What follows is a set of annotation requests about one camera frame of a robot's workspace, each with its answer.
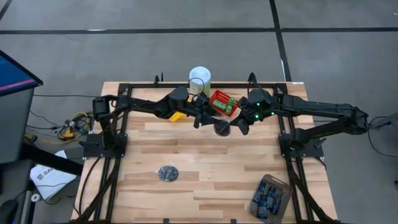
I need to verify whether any white printed paper sheet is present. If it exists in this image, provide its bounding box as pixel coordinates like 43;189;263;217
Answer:
30;151;77;200

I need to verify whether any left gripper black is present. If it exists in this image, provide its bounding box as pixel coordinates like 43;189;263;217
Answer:
188;93;225;129

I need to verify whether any red plastic basket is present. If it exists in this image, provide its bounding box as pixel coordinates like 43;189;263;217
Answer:
208;90;239;118

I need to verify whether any black desk bar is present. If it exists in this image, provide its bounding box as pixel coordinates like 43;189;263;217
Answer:
18;142;83;177

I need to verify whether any small navy blue bottle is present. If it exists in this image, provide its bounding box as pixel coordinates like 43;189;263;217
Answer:
257;181;267;200

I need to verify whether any navy blue toiletry bottle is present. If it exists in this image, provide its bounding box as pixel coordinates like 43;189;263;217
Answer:
266;185;277;203

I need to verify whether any navy blue squeeze tube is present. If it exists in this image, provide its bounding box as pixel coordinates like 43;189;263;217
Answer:
256;198;269;218

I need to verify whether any yellow plastic basket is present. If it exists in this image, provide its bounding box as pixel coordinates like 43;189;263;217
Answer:
169;96;195;123

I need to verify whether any black metal table frame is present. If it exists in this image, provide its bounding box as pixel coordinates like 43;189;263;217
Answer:
73;81;340;224

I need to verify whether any white green wipes canister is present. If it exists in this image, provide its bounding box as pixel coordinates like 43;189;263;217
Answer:
188;66;211;97

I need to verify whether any blue screen monitor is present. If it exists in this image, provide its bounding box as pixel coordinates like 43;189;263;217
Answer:
0;49;44;97

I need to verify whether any black floor cable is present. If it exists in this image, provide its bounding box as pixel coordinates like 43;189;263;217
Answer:
368;116;398;158

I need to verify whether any tangled cable bundle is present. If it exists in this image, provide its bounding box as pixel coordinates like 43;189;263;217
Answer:
57;111;94;141

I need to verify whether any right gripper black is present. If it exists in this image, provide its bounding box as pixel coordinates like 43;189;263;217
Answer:
229;98;262;136

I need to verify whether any grey plastic tray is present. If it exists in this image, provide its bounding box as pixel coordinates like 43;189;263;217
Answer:
248;174;293;224

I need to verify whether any black looped cable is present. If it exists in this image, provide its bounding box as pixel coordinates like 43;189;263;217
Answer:
188;77;206;95

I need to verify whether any clear-bagged black round brush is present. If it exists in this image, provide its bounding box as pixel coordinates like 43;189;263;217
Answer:
214;119;231;137
157;163;180;184

